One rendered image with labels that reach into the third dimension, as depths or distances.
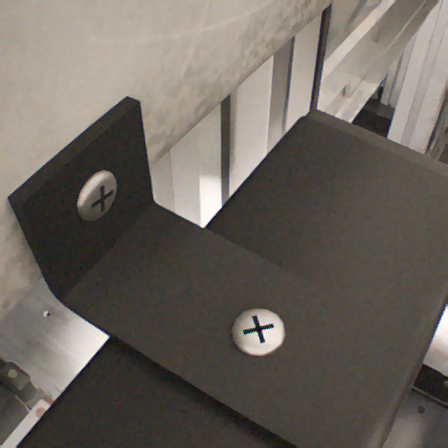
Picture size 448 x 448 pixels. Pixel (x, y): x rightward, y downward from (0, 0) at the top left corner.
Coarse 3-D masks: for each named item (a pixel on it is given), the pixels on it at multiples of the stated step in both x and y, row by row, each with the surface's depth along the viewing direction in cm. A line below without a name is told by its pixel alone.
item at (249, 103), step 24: (312, 24) 12; (432, 24) 47; (312, 48) 13; (264, 72) 11; (288, 72) 12; (312, 72) 14; (408, 72) 52; (432, 72) 50; (240, 96) 11; (264, 96) 12; (288, 96) 13; (408, 96) 54; (432, 96) 52; (240, 120) 11; (264, 120) 12; (288, 120) 14; (432, 120) 54; (240, 144) 12; (264, 144) 13; (240, 168) 12
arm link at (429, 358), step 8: (440, 328) 43; (440, 336) 43; (432, 344) 43; (440, 344) 43; (432, 352) 44; (440, 352) 43; (424, 360) 45; (432, 360) 44; (440, 360) 44; (440, 368) 45
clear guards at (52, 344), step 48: (336, 0) 13; (384, 0) 17; (432, 0) 25; (336, 48) 15; (384, 48) 20; (336, 96) 17; (192, 144) 10; (432, 144) 69; (192, 192) 11; (48, 288) 8; (0, 336) 7; (48, 336) 8; (96, 336) 10; (0, 384) 8; (48, 384) 9; (0, 432) 8
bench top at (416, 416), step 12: (444, 156) 108; (408, 396) 75; (420, 396) 75; (408, 408) 74; (420, 408) 74; (432, 408) 73; (444, 408) 73; (396, 420) 73; (408, 420) 72; (420, 420) 72; (432, 420) 72; (444, 420) 72; (396, 432) 71; (408, 432) 71; (420, 432) 71; (432, 432) 71; (444, 432) 71; (384, 444) 70; (396, 444) 70; (408, 444) 70; (420, 444) 70; (432, 444) 70; (444, 444) 70
